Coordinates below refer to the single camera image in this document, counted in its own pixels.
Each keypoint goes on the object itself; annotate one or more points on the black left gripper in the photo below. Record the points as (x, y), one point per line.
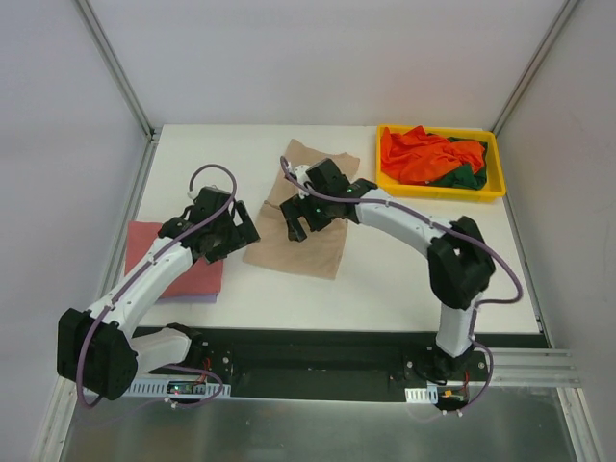
(230, 232)

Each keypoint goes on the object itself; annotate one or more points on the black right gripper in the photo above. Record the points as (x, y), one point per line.
(298, 212)

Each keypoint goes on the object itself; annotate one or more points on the beige t shirt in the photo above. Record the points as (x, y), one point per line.
(318, 256)

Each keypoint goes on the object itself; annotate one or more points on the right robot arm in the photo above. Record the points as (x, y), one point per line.
(459, 266)

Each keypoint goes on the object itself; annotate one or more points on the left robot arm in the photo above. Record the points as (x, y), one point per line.
(97, 348)

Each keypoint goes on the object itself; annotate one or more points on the folded red t shirt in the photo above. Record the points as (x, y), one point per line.
(201, 281)

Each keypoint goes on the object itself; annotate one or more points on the folded purple t shirt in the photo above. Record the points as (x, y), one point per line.
(188, 299)

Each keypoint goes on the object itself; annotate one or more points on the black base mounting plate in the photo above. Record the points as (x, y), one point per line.
(355, 366)

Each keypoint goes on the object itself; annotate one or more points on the orange t shirt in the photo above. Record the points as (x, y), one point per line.
(417, 156)

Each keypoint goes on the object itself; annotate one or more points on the yellow plastic bin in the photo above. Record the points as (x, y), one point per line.
(494, 188)

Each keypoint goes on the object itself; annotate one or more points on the green t shirt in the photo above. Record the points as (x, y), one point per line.
(465, 176)

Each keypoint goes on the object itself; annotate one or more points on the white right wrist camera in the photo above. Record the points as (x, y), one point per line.
(300, 175)

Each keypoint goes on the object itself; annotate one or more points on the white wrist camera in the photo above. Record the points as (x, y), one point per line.
(192, 193)
(300, 175)

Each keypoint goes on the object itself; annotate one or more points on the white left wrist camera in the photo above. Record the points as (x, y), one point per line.
(192, 193)

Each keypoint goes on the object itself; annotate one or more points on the aluminium frame rail left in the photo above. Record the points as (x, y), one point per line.
(120, 231)

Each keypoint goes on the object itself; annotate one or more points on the aluminium frame rail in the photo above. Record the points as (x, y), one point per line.
(120, 231)
(534, 367)

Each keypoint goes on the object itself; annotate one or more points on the left perforated cable tray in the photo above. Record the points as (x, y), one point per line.
(178, 389)

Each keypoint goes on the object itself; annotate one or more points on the perforated cable tray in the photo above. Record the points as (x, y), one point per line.
(427, 395)
(178, 389)

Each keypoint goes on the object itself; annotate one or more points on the right perforated cable tray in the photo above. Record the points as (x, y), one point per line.
(427, 395)

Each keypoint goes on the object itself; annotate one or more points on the aluminium frame post left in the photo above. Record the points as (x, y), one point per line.
(108, 55)

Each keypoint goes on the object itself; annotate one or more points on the aluminium frame post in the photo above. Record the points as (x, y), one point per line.
(556, 28)
(108, 55)

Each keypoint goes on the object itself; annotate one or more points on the aluminium front frame rail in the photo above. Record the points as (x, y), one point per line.
(534, 367)

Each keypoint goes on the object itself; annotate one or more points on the aluminium frame post right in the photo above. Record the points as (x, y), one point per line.
(556, 28)

